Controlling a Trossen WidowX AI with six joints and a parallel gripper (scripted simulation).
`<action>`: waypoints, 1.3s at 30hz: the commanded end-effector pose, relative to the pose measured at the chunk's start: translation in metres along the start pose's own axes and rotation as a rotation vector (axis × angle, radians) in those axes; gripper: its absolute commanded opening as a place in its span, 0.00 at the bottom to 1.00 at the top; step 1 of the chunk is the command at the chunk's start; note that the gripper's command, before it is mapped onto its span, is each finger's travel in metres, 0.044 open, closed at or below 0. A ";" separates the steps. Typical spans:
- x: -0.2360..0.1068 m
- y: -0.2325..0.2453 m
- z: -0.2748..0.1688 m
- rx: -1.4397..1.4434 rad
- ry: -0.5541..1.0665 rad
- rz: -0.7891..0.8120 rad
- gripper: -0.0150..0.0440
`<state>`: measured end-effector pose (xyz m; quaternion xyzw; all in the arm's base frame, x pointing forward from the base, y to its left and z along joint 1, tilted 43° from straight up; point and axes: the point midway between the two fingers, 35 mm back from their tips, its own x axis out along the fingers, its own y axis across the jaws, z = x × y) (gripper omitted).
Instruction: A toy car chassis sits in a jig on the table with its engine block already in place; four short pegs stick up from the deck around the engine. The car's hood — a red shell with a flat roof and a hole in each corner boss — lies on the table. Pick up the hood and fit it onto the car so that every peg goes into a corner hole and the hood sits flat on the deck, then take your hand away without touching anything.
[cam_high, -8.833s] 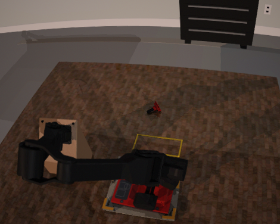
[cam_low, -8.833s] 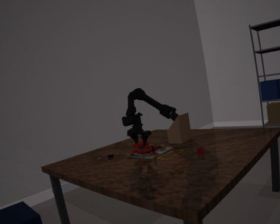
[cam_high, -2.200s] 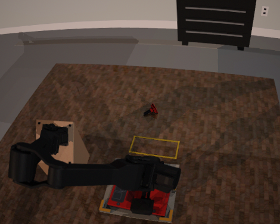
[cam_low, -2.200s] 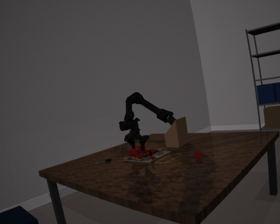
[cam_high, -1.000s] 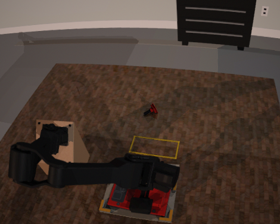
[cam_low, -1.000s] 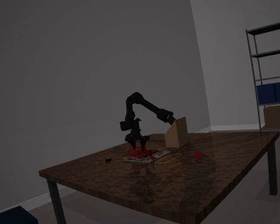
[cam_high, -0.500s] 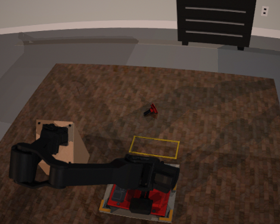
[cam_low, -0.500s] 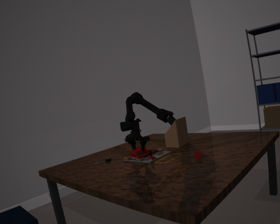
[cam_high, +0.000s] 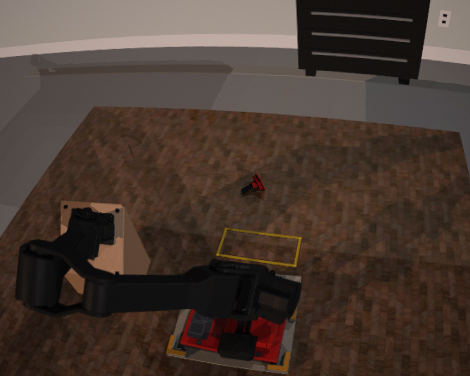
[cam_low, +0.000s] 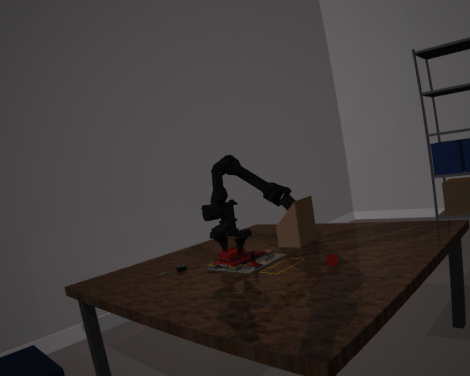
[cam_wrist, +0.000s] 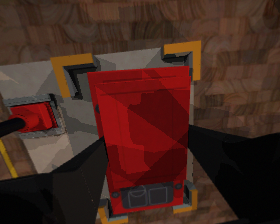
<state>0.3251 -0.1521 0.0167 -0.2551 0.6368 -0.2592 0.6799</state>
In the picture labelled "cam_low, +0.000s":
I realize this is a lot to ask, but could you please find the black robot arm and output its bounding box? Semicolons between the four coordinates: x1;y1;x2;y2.
201;155;296;238

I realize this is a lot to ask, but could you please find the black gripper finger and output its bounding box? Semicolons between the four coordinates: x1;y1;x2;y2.
234;237;248;256
214;237;228;251

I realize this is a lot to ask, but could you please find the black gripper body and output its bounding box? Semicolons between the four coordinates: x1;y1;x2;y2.
210;216;252;239

